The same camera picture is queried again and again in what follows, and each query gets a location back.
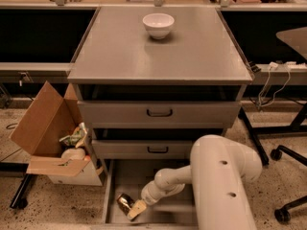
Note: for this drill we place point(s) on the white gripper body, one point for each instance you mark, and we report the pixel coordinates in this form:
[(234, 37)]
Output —
[(150, 194)]

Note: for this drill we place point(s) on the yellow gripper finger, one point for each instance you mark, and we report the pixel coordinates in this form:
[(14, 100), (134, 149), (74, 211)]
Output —
[(137, 208)]

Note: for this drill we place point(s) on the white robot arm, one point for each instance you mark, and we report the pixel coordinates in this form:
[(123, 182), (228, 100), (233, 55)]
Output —
[(218, 170)]

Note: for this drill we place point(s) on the grey bottom drawer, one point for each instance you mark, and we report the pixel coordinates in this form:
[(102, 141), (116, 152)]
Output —
[(129, 177)]

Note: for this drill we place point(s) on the grey drawer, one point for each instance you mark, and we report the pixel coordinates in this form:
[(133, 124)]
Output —
[(142, 149), (129, 177), (134, 114)]

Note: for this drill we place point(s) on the grey middle drawer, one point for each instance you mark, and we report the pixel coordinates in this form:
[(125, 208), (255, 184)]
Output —
[(142, 149)]

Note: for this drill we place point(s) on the grey top drawer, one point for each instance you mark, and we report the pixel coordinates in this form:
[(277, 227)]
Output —
[(134, 114)]

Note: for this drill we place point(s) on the grey drawer cabinet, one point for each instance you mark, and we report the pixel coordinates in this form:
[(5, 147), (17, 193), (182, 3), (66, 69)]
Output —
[(196, 62)]

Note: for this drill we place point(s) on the white round object in box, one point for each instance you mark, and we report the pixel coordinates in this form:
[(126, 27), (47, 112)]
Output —
[(74, 154)]

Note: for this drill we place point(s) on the crumpled snack bag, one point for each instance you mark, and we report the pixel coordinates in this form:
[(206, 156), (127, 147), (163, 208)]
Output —
[(76, 139)]

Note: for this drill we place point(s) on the black table leg left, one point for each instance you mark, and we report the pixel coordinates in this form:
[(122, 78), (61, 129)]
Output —
[(8, 169)]

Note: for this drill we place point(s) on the black table leg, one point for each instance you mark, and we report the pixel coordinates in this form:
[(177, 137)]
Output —
[(296, 126), (8, 169)]

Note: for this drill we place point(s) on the brown cardboard box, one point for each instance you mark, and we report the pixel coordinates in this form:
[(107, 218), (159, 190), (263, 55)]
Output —
[(48, 118)]

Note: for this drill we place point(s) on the black table leg right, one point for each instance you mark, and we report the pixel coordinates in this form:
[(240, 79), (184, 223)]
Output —
[(296, 126)]

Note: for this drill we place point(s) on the white ceramic bowl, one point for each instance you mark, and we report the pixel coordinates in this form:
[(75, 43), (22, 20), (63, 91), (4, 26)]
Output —
[(158, 25)]

